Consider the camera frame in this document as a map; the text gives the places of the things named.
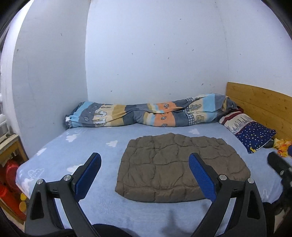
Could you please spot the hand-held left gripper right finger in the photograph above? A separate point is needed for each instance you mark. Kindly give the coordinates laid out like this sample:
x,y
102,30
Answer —
x,y
203,177

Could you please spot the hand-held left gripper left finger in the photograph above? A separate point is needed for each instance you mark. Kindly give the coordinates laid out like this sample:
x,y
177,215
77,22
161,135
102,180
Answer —
x,y
87,177

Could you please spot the yellow wooden side table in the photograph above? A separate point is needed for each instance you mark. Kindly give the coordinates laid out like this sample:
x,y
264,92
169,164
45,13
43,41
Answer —
x,y
11,148

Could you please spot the olive quilted puffer jacket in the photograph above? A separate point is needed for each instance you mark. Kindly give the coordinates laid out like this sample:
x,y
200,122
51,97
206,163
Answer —
x,y
164,164

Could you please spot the white box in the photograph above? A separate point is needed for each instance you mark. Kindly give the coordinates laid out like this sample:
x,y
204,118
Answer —
x,y
3,130

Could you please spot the wooden headboard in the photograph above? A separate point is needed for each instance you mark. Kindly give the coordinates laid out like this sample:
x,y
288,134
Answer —
x,y
257,100

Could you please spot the large red plastic bag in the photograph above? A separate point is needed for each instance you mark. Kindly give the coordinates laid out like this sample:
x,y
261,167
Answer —
x,y
10,202

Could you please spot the patchwork cartoon print quilt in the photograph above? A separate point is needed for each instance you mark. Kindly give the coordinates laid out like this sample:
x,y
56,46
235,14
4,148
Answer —
x,y
136,114

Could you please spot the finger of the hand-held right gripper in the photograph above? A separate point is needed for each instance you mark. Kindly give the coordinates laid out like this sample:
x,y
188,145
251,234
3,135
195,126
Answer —
x,y
276,161

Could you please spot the star print pillow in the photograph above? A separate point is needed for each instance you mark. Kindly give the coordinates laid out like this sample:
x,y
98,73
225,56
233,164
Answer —
x,y
251,132

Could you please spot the yellow round containers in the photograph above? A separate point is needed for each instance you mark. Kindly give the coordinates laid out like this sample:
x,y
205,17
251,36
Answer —
x,y
23,202

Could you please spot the yellow orange plush toy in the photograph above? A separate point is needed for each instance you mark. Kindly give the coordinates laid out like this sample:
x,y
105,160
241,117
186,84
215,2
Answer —
x,y
282,145

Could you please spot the light blue cloud-print bed sheet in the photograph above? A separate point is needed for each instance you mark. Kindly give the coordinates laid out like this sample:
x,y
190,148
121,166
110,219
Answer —
x,y
95,141

